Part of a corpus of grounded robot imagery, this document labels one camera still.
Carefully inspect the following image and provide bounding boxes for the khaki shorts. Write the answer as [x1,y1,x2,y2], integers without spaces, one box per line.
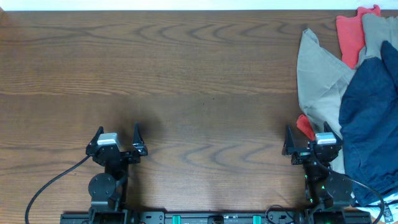
[297,14,397,190]

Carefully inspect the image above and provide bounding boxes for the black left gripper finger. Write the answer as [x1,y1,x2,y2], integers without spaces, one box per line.
[90,126,104,146]
[132,123,145,147]

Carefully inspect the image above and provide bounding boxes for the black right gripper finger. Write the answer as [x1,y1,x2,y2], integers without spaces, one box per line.
[323,121,342,145]
[283,126,295,152]

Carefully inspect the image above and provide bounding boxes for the navy blue shorts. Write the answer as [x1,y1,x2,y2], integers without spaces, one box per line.
[339,40,397,197]

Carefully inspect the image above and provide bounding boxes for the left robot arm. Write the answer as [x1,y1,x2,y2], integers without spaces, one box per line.
[86,123,148,224]

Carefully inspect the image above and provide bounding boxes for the red orange garment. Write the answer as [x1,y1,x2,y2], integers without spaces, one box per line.
[297,5,381,140]

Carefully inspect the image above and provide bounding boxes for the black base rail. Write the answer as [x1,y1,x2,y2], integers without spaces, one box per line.
[60,210,372,224]

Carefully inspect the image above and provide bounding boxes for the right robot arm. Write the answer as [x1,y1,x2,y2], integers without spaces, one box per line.
[282,122,352,223]

